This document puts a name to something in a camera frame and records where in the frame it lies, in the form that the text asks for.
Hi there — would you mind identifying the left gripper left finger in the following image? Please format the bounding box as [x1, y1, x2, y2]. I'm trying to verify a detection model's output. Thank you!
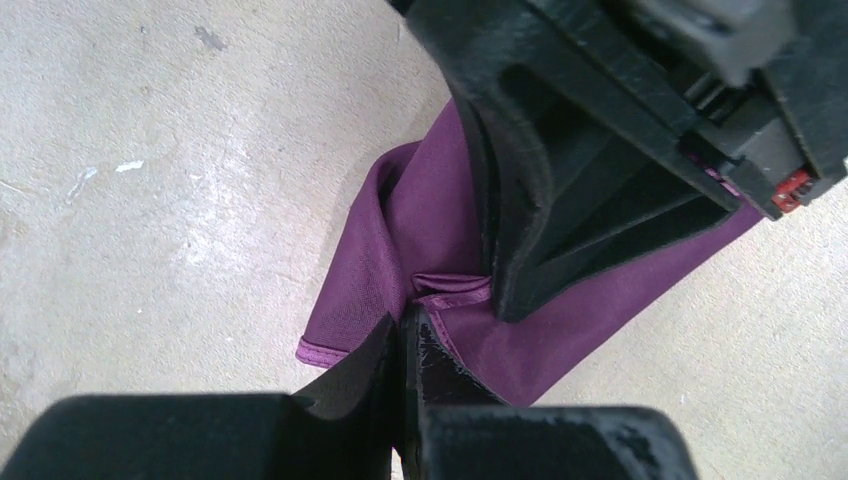
[1, 318, 398, 479]

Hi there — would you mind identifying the purple cloth napkin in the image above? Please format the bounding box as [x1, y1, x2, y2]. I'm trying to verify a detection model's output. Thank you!
[296, 104, 760, 406]

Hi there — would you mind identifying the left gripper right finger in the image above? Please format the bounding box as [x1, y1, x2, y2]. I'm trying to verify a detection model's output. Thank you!
[398, 306, 698, 479]

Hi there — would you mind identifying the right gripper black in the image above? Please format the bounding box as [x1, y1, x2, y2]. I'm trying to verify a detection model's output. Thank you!
[405, 1, 847, 323]

